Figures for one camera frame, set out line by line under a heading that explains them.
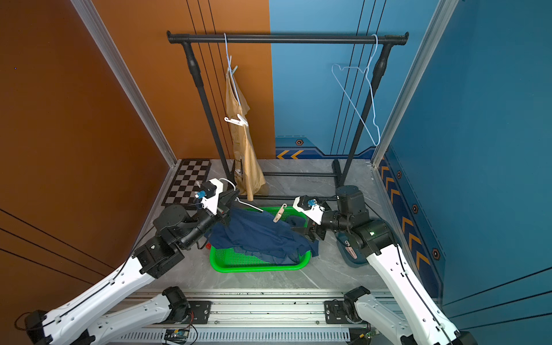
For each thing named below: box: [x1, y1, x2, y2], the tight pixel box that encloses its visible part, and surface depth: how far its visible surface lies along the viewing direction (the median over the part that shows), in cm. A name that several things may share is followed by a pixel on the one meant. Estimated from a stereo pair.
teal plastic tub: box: [334, 231, 368, 268], surface depth 87 cm
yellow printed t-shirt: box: [224, 67, 267, 202], surface depth 72 cm
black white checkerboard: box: [161, 158, 213, 210], surface depth 111 cm
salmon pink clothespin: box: [344, 240, 358, 260], surface depth 87 cm
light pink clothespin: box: [273, 203, 288, 223], surface depth 68 cm
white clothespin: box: [224, 113, 249, 128], surface depth 64 cm
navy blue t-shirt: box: [204, 207, 320, 264], surface depth 79 cm
